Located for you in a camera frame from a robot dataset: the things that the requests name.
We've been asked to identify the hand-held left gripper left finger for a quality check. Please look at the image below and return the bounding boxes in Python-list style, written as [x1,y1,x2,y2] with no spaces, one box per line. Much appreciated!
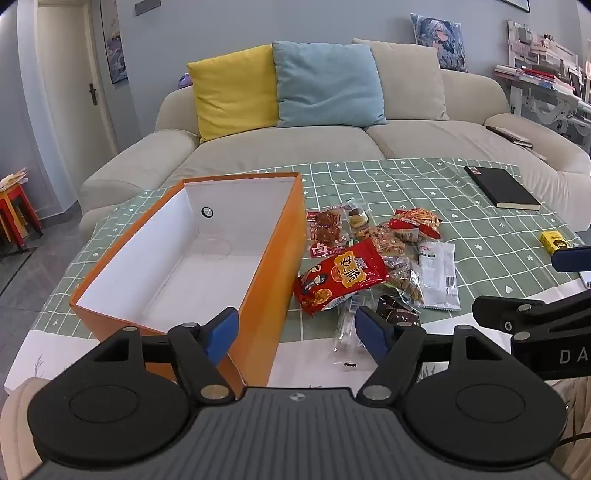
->
[81,307,241,403]

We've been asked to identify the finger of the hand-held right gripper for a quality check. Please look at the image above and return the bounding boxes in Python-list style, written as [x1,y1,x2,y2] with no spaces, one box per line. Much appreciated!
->
[472,296,548,332]
[551,246,591,273]

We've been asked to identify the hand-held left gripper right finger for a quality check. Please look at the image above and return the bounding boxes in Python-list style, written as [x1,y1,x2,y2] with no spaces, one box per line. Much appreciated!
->
[355,305,512,404]

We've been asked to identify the small clear snack packet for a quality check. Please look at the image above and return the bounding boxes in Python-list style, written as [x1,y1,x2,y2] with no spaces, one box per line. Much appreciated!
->
[333,295,365,367]

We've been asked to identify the dark brown snack packet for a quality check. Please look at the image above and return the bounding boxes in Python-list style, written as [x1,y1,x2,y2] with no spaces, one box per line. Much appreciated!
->
[376,295,422,328]

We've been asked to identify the large red snack packet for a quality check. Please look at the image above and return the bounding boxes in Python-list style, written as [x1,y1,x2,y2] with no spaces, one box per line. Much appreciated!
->
[294,239,389,318]

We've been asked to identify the clear brown nut packet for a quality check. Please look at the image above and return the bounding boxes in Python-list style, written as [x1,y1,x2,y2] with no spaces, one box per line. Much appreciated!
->
[383,255,426,308]

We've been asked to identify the white snack packet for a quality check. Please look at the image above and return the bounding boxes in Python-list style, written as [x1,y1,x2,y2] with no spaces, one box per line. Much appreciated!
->
[418,241,460,311]

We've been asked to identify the orange cardboard box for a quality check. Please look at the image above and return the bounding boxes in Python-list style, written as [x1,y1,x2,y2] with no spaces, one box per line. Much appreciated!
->
[69,172,308,393]

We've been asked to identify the clear peanut snack packet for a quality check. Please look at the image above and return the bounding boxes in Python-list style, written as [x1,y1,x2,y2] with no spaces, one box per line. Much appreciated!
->
[353,224,407,257]

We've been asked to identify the red dried meat packet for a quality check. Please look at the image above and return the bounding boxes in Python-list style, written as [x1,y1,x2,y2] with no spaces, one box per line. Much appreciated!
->
[307,208,352,259]

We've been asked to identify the clear pastry packet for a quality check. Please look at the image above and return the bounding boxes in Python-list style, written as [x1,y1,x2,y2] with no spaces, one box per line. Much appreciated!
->
[342,200,372,232]

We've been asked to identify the red stick snack packet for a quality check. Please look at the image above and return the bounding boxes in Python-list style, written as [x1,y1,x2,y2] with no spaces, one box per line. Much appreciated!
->
[388,208,443,243]

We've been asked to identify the small yellow box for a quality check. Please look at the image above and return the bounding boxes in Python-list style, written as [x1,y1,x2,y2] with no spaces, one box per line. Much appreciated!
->
[540,230,573,254]

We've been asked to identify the green checked tablecloth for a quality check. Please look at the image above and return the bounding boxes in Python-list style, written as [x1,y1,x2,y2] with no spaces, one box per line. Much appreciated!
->
[30,158,591,344]

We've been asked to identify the black notebook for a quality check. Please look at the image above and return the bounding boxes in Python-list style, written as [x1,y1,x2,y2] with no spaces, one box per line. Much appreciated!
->
[464,165,542,212]

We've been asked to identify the dark book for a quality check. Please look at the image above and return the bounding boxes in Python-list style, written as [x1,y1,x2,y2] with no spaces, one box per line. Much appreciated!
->
[485,124,534,148]

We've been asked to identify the pile of books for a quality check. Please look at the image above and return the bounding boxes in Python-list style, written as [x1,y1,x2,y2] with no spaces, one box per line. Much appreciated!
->
[494,65,583,97]

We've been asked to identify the beige sofa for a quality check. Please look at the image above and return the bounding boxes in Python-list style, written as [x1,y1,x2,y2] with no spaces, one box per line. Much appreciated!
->
[78,39,591,241]

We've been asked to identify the white desk shelf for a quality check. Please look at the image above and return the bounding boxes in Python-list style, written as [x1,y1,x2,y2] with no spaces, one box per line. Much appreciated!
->
[508,19,580,79]

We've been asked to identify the stacked red yellow stools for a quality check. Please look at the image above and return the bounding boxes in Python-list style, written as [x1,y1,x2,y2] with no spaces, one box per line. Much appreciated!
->
[0,185,44,252]

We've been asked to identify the beige cushion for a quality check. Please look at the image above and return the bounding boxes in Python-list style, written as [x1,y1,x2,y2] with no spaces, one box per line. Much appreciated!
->
[352,38,450,121]

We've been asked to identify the yellow pillow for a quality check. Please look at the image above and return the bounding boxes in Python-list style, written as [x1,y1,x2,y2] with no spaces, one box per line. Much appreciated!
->
[186,45,280,144]

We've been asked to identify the light blue pillow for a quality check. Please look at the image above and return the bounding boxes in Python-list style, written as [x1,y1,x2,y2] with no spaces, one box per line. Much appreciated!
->
[271,41,389,129]

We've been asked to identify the figure print pillow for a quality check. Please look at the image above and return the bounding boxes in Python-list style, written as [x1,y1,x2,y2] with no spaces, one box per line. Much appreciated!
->
[410,13,468,73]

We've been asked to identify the papers on stools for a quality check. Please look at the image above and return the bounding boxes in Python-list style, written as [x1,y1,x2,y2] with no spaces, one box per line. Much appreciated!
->
[0,168,31,191]

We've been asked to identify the white door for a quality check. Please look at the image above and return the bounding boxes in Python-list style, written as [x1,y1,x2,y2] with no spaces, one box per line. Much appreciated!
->
[37,0,116,153]

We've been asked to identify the wall poster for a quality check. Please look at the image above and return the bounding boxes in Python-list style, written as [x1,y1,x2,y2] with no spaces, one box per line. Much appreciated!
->
[100,0,129,85]

